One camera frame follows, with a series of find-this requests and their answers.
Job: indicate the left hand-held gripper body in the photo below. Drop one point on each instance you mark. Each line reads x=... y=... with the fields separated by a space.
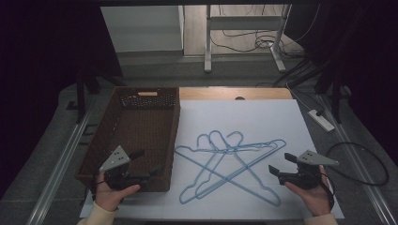
x=115 y=157

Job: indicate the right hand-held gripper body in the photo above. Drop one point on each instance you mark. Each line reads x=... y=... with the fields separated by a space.
x=308 y=175

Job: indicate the brown woven basket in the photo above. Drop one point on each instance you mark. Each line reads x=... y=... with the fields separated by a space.
x=140 y=125

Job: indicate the person's right hand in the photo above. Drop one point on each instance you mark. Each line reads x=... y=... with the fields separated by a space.
x=316 y=200

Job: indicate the person's left hand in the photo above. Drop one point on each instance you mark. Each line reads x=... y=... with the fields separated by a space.
x=108 y=198

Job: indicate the white power strip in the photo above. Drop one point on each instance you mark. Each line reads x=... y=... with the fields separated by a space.
x=324 y=123

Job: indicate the black plug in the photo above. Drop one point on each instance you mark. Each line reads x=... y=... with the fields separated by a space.
x=319 y=112

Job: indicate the white table mat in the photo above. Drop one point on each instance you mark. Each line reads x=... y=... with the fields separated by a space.
x=250 y=115

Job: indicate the black stand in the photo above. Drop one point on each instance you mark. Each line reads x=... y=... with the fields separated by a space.
x=336 y=93
x=81 y=93

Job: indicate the wooden table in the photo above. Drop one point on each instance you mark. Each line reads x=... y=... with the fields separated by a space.
x=219 y=93

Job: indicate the dark curtain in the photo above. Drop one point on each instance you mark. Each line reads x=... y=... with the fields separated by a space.
x=37 y=78
x=369 y=62

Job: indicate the white cabinet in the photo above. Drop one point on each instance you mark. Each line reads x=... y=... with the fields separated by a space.
x=140 y=28

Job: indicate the metal floor rail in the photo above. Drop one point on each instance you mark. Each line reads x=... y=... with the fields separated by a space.
x=359 y=162
x=59 y=168

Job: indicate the white desk frame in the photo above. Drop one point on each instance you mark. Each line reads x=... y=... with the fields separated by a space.
x=244 y=22

